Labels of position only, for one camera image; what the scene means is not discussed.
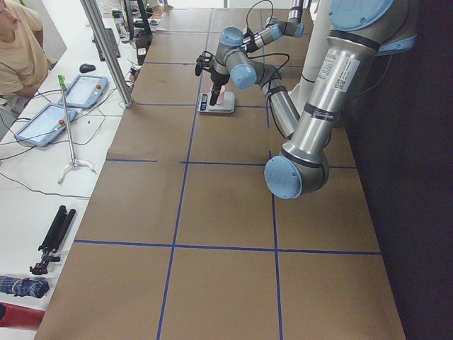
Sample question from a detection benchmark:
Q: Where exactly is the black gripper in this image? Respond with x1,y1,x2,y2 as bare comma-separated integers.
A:
195,51,230,106
242,29,258,53

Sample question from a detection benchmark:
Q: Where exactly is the pink plastic cup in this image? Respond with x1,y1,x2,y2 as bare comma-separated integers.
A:
216,85,225,106

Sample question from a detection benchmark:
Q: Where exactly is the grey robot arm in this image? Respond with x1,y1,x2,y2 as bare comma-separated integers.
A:
242,0,304,53
195,1,419,199

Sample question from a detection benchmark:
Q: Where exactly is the digital kitchen scale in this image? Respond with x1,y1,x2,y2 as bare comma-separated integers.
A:
197,91,235,114

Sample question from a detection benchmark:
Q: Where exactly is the black keyboard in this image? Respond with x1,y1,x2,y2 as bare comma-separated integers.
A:
92,28,121,62

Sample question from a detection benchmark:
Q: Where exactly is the far blue teach pendant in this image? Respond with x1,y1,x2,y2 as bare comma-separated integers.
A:
58,74,108,109

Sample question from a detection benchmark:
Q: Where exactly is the blue teach pendant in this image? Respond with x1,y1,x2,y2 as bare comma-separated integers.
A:
15,103,66,147
58,74,108,109

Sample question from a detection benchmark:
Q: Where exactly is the black computer mouse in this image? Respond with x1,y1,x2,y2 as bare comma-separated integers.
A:
79,63,96,74

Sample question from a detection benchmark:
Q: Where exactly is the brown paper table cover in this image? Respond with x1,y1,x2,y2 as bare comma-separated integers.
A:
36,7,404,339

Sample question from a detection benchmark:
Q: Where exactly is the near blue teach pendant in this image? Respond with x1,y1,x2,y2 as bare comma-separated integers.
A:
15,103,66,147

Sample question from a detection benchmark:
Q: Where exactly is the person in beige shirt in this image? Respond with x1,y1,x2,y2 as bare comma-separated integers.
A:
1,1,51,113

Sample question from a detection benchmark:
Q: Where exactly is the black folded tripod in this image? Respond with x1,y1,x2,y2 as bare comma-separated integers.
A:
30,205,76,275

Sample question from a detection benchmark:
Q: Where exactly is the folded blue umbrella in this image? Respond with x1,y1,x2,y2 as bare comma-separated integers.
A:
1,276,50,298

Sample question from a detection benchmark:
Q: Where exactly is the red cylinder object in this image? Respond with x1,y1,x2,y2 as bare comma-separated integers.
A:
1,302,45,330

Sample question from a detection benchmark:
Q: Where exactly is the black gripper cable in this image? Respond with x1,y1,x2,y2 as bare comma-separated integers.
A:
246,0,275,36
247,52,292,96

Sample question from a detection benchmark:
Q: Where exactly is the aluminium frame post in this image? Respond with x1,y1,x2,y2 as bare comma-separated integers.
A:
81,0,133,108

